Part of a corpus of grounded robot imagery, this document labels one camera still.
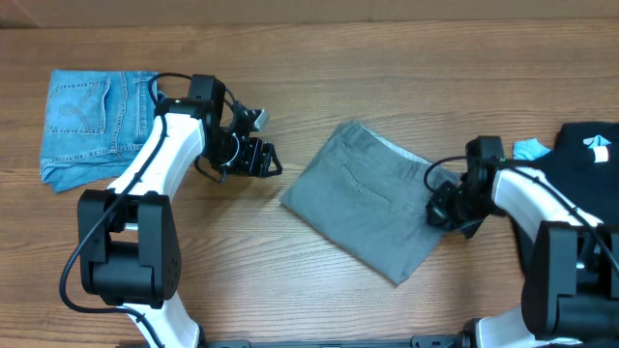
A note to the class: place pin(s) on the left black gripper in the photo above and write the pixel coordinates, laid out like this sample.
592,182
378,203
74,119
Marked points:
254,159

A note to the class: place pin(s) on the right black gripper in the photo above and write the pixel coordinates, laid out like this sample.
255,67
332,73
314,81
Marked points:
437,209

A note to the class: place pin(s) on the grey cotton shorts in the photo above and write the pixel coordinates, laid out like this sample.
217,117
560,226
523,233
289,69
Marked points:
368,196

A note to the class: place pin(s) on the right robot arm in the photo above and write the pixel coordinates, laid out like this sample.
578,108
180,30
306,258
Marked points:
570,293

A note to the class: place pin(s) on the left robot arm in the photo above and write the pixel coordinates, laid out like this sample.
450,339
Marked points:
128,251

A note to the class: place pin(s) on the light blue garment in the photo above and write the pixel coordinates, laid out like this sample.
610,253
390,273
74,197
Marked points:
529,149

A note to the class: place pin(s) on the black shirt with label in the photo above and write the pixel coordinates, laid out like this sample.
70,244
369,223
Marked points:
583,165

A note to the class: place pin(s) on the folded blue denim jeans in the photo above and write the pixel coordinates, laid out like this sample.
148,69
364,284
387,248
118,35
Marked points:
95,123

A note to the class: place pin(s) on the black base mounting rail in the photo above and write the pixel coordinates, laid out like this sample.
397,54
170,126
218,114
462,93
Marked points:
329,343

